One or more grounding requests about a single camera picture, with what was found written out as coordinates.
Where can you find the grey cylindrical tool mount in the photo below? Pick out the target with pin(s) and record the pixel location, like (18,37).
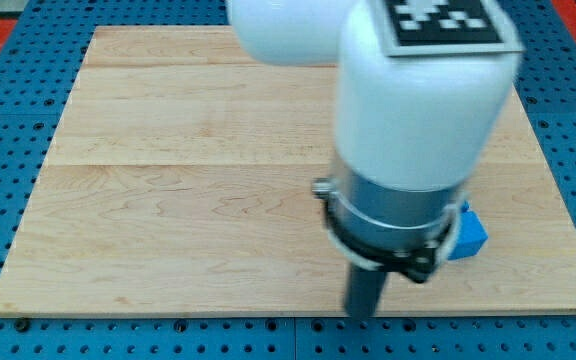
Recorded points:
(382,230)

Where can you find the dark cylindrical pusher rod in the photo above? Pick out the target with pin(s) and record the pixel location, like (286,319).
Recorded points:
(363,291)

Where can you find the blue cube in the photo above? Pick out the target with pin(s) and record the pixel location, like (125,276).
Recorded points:
(471,239)

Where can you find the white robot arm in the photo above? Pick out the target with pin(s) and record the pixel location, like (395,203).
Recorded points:
(420,85)

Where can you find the light wooden board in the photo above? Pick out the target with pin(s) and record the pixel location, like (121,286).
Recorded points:
(178,185)

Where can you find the black white fiducial marker tag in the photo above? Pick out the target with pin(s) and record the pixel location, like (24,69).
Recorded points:
(420,28)

